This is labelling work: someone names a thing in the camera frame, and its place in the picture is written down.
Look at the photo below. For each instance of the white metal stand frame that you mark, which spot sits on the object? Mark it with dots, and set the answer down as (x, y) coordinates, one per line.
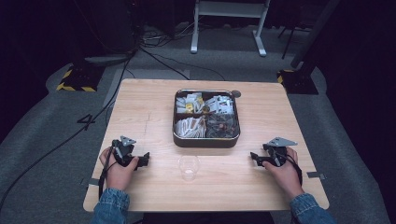
(229, 9)

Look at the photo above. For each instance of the dark square compartment tray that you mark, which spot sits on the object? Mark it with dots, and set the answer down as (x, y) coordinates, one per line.
(205, 142)

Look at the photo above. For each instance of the pile of white brown sachets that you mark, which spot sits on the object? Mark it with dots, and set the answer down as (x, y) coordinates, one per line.
(190, 127)

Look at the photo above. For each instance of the grey slanted pole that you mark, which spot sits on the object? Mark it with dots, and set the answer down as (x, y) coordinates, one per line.
(314, 32)

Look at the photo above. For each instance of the black stand base hazard tape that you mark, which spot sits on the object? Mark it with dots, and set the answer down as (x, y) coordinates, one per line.
(297, 81)
(81, 77)

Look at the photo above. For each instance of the person's left hand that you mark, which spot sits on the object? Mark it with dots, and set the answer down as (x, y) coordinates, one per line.
(118, 174)

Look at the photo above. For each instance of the pile of white yellow packets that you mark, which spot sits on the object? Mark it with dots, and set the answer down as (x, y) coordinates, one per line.
(188, 104)

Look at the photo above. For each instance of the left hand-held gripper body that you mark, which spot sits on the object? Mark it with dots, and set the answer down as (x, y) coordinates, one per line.
(123, 151)

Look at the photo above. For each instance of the pile of white printed packets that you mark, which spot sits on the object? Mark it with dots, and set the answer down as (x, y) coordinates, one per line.
(221, 104)

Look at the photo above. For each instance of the grey tape strip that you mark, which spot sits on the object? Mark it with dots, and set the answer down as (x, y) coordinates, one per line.
(91, 181)
(316, 175)

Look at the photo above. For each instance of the black tripod legs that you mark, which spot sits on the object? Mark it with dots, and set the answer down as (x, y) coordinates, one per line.
(289, 40)

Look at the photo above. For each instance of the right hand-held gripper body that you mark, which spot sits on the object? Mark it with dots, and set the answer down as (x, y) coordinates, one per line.
(277, 151)

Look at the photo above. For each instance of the person's right hand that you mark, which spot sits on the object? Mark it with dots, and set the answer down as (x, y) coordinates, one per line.
(285, 175)

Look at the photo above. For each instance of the clear plastic cup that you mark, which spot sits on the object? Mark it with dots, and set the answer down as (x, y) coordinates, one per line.
(188, 168)

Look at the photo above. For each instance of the small round dark disc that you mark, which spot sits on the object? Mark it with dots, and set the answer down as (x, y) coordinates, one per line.
(236, 93)

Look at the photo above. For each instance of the pile of dark packets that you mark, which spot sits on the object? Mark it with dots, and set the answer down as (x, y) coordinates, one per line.
(222, 126)

